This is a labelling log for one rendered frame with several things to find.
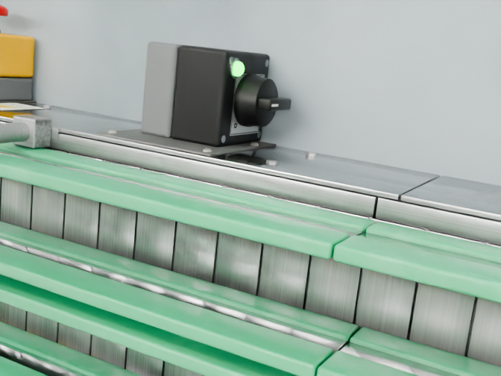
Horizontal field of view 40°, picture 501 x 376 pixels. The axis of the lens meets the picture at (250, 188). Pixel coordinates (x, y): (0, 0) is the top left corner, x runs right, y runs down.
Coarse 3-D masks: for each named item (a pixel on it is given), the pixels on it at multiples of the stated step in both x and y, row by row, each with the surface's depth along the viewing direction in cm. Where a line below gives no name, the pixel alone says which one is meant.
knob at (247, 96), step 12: (240, 84) 57; (252, 84) 57; (264, 84) 57; (240, 96) 57; (252, 96) 56; (264, 96) 57; (276, 96) 59; (240, 108) 57; (252, 108) 57; (264, 108) 56; (276, 108) 57; (288, 108) 59; (240, 120) 58; (252, 120) 57; (264, 120) 58
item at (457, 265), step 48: (0, 144) 58; (96, 192) 46; (144, 192) 46; (192, 192) 49; (240, 192) 49; (288, 240) 40; (336, 240) 39; (384, 240) 42; (432, 240) 42; (480, 288) 35
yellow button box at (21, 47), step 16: (0, 32) 73; (0, 48) 70; (16, 48) 72; (32, 48) 74; (0, 64) 71; (16, 64) 73; (32, 64) 75; (0, 80) 71; (16, 80) 73; (0, 96) 72; (16, 96) 74
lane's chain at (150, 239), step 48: (0, 192) 62; (48, 192) 60; (96, 240) 58; (144, 240) 55; (192, 240) 53; (240, 240) 51; (240, 288) 52; (288, 288) 50; (336, 288) 48; (384, 288) 46; (432, 288) 45; (432, 336) 45; (480, 336) 44
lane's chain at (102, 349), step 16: (0, 304) 64; (0, 320) 64; (16, 320) 63; (32, 320) 62; (48, 320) 61; (48, 336) 62; (64, 336) 61; (80, 336) 60; (96, 336) 59; (96, 352) 59; (112, 352) 58; (128, 352) 58; (128, 368) 58; (144, 368) 57; (160, 368) 56; (176, 368) 55
